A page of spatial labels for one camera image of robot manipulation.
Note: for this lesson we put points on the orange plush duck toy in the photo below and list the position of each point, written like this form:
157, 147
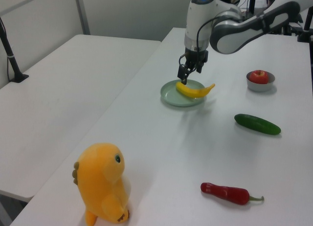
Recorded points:
97, 182

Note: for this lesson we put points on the pale green plastic plate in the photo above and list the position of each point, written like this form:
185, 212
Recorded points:
171, 98

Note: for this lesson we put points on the red toy chili pepper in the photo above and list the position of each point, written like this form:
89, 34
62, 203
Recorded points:
227, 193

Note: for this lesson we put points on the black stand with clamp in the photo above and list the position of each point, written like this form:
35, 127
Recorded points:
305, 28

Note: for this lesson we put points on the yellow toy banana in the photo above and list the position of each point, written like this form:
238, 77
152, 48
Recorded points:
193, 92

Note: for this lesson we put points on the dark green toy cucumber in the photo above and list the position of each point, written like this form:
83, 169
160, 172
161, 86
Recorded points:
256, 124

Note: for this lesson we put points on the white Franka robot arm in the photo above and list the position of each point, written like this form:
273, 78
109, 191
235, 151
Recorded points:
198, 20

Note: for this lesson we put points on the small metal bowl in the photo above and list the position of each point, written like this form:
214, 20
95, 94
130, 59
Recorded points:
259, 88

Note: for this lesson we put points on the white side table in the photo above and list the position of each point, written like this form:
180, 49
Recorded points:
61, 101

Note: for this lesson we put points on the black pole with clamp base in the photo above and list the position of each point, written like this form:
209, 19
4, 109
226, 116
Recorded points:
12, 62

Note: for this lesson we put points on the red toy apple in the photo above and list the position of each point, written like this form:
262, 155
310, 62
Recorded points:
258, 76

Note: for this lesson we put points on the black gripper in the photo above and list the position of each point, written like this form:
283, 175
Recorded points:
195, 55

